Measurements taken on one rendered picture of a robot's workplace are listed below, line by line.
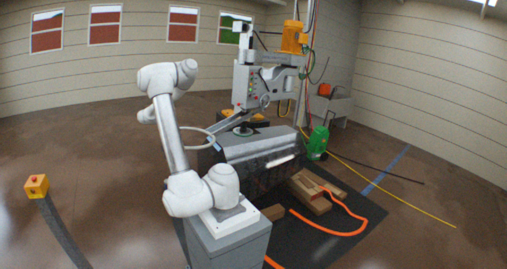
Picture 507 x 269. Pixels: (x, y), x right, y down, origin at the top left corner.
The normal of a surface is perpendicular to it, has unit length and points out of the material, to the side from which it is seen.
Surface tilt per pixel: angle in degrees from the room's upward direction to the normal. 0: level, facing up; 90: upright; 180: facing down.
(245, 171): 45
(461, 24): 90
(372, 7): 90
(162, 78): 64
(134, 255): 0
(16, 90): 90
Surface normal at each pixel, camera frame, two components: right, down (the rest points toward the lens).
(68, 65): 0.59, 0.33
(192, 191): 0.55, -0.26
